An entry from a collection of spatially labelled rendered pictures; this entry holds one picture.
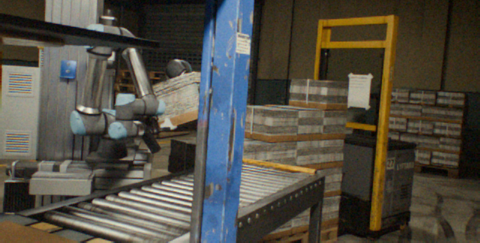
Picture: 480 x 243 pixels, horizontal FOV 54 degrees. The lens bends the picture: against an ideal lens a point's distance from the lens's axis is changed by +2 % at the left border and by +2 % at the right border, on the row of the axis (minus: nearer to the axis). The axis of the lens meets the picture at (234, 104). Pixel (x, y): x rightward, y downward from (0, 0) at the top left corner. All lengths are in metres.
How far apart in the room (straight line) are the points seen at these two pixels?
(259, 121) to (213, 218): 2.29
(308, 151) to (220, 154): 2.58
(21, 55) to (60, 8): 7.53
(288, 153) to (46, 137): 1.64
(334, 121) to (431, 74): 5.82
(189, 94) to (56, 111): 0.76
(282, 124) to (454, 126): 4.87
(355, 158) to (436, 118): 3.68
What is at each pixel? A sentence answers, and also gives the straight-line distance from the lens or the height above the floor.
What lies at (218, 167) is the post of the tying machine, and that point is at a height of 1.06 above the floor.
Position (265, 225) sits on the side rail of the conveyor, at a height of 0.72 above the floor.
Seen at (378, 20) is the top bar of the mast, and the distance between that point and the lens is 4.09.
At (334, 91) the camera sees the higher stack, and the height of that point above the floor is 1.21.
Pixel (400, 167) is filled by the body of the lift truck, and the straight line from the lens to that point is 4.39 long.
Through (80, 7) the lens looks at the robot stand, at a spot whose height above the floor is 1.56.
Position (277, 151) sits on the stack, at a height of 0.76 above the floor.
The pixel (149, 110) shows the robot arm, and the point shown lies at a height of 1.08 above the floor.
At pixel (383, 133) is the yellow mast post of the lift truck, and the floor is 0.89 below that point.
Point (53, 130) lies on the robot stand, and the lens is 2.60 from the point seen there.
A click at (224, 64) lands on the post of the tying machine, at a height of 1.27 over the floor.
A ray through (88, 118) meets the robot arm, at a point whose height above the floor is 1.01.
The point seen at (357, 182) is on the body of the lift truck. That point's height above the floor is 0.42.
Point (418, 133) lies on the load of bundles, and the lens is 7.89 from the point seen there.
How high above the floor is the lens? 1.24
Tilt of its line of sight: 3 degrees down
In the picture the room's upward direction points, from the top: 4 degrees clockwise
